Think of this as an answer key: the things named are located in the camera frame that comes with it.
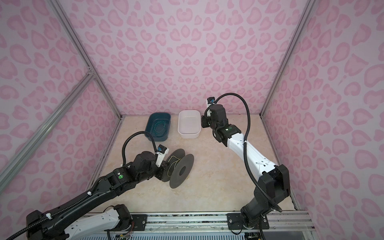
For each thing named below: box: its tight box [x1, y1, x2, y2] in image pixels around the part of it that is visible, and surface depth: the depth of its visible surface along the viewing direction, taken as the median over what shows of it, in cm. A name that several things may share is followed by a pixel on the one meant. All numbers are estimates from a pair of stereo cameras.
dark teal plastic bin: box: [144, 112, 171, 142], surface depth 112 cm
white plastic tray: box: [177, 109, 202, 139], surface depth 112 cm
